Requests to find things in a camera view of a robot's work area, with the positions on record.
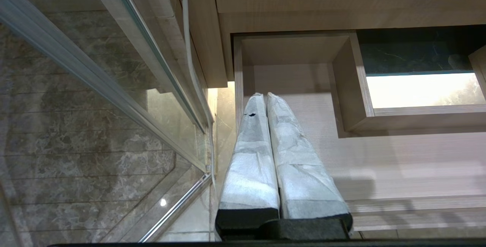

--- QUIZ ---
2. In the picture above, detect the aluminium shower track rail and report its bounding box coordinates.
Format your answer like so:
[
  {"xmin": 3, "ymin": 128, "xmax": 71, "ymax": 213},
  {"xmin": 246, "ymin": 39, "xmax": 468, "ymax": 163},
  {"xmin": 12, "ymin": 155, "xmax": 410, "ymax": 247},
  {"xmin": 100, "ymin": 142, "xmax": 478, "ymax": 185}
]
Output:
[{"xmin": 82, "ymin": 0, "xmax": 216, "ymax": 134}]

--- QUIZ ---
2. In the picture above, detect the light wooden vanity drawer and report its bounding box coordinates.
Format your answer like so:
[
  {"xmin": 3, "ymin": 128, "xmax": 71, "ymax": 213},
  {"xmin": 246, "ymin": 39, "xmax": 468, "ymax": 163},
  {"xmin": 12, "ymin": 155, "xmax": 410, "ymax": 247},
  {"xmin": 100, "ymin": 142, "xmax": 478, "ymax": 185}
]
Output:
[{"xmin": 232, "ymin": 31, "xmax": 486, "ymax": 233}]

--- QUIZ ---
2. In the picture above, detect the thin white cable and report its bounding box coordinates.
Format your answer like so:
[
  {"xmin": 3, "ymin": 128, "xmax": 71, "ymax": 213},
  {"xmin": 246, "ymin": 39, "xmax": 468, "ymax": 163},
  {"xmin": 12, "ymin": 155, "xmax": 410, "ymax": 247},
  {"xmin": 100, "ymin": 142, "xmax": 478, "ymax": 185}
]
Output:
[{"xmin": 177, "ymin": 0, "xmax": 221, "ymax": 202}]

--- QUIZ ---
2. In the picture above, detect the chrome floor rail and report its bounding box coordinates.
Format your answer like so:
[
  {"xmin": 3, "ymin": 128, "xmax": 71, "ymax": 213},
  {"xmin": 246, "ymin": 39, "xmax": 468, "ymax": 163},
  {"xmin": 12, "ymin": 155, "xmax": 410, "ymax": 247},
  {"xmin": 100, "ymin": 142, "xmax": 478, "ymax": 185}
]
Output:
[{"xmin": 139, "ymin": 173, "xmax": 213, "ymax": 243}]

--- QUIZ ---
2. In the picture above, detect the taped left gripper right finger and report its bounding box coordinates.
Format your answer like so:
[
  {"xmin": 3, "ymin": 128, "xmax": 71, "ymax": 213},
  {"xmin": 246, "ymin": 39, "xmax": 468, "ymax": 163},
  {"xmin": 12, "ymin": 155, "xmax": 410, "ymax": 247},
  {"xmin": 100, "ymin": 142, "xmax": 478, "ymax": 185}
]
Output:
[{"xmin": 267, "ymin": 93, "xmax": 354, "ymax": 237}]

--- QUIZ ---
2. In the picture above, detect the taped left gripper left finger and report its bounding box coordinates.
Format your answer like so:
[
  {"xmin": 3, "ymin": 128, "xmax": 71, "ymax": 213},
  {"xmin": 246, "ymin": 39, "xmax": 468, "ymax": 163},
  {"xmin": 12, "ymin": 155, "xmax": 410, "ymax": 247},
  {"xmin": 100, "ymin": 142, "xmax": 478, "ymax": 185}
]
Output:
[{"xmin": 215, "ymin": 93, "xmax": 281, "ymax": 240}]

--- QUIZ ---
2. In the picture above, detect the aluminium glass door bar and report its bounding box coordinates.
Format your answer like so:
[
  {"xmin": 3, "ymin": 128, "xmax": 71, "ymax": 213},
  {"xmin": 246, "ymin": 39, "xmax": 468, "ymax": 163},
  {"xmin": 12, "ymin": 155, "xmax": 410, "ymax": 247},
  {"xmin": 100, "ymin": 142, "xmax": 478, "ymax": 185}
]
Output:
[{"xmin": 0, "ymin": 0, "xmax": 208, "ymax": 172}]

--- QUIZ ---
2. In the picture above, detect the clear glass shower panel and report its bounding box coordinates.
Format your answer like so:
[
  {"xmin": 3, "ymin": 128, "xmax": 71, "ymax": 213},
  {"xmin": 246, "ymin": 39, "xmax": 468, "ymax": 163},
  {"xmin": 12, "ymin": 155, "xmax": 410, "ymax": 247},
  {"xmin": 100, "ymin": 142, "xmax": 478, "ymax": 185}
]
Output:
[{"xmin": 0, "ymin": 0, "xmax": 215, "ymax": 247}]

